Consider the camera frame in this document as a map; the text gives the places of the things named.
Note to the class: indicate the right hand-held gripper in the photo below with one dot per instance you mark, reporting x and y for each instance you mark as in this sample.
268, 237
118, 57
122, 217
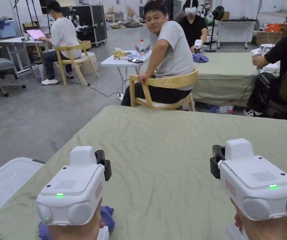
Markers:
258, 182

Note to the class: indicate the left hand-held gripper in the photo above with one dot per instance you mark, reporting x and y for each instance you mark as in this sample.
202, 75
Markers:
71, 185

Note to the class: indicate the person's left hand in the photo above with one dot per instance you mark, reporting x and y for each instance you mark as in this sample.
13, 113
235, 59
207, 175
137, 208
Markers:
76, 232

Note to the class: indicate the person's right hand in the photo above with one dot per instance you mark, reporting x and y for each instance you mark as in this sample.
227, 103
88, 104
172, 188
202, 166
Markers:
268, 230

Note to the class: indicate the blue-purple garment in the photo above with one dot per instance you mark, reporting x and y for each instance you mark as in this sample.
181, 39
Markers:
200, 58
108, 217

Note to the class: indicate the white plastic storage box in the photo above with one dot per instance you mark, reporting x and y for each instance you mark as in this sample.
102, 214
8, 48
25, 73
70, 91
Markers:
3, 182

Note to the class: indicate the clear plastic water bottle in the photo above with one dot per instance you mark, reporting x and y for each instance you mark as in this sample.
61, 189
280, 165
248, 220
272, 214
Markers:
230, 108

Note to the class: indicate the bed with pale green sheet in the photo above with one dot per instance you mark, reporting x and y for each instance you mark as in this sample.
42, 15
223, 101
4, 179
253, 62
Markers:
158, 155
223, 72

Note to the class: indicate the white patterned bag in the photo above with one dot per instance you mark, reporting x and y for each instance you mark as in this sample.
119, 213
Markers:
38, 72

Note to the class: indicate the white round pouf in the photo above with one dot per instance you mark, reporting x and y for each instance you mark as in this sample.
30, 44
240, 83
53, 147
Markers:
91, 62

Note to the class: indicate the wooden armchair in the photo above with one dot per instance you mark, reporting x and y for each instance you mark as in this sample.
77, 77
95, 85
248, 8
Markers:
168, 81
83, 58

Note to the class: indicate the white desk with laptop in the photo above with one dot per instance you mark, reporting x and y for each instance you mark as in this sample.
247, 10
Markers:
16, 42

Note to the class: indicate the white robot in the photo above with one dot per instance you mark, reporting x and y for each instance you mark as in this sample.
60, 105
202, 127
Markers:
79, 23

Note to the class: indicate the black flight case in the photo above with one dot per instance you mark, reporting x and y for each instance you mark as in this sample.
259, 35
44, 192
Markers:
96, 22

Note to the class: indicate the pale blue cooler box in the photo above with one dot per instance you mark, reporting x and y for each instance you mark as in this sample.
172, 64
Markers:
4, 28

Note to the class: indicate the black standing fan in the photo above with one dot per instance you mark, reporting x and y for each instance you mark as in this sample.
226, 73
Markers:
218, 12

